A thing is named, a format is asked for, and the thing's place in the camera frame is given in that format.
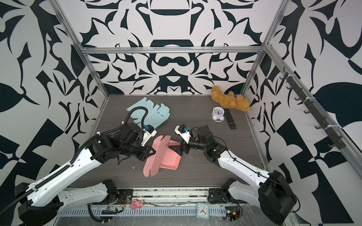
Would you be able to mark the black remote control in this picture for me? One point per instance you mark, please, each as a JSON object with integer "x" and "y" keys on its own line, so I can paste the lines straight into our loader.
{"x": 229, "y": 119}

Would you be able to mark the brown teddy bear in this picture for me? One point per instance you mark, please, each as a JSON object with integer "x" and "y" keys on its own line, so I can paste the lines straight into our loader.
{"x": 229, "y": 101}

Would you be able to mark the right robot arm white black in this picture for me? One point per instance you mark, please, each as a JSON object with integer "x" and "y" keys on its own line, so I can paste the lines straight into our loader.
{"x": 268, "y": 191}

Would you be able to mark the pink small toy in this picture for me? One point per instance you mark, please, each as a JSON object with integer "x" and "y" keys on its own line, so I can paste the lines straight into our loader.
{"x": 136, "y": 204}

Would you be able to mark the light blue flat paper box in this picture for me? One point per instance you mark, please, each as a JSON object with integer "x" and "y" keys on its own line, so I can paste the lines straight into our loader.
{"x": 157, "y": 114}

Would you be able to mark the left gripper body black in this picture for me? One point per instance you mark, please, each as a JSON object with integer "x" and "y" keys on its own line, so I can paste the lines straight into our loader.
{"x": 137, "y": 150}

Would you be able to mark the small circuit board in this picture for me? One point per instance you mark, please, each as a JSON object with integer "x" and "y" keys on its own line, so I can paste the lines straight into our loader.
{"x": 232, "y": 213}
{"x": 110, "y": 210}

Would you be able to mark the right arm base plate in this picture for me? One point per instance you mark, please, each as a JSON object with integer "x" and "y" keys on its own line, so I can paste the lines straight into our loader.
{"x": 218, "y": 195}

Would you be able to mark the teal square clock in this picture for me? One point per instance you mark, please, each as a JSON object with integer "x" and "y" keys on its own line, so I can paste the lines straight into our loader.
{"x": 202, "y": 210}

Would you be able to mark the white alarm clock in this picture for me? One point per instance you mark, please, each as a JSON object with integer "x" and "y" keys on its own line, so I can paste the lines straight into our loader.
{"x": 218, "y": 114}

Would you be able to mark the pink paper box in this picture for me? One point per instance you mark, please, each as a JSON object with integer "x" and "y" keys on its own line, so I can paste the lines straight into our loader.
{"x": 163, "y": 158}

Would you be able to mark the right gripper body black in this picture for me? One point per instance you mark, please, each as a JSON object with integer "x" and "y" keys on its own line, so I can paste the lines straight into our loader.
{"x": 193, "y": 143}

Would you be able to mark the black wall hook rack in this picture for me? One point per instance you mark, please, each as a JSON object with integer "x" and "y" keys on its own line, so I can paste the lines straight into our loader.
{"x": 325, "y": 122}

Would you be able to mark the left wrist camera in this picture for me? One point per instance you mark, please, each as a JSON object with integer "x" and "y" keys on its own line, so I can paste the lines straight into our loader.
{"x": 148, "y": 132}

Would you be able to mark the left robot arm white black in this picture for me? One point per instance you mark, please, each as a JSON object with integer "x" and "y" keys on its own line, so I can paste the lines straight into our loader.
{"x": 44, "y": 199}

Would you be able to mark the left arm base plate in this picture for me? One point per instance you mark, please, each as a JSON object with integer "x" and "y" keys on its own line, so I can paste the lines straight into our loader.
{"x": 124, "y": 196}

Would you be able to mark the small circuit board right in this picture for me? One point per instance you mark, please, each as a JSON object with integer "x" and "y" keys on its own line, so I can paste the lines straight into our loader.
{"x": 232, "y": 213}

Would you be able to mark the small circuit board left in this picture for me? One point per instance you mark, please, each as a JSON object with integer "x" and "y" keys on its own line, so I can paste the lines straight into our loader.
{"x": 110, "y": 210}

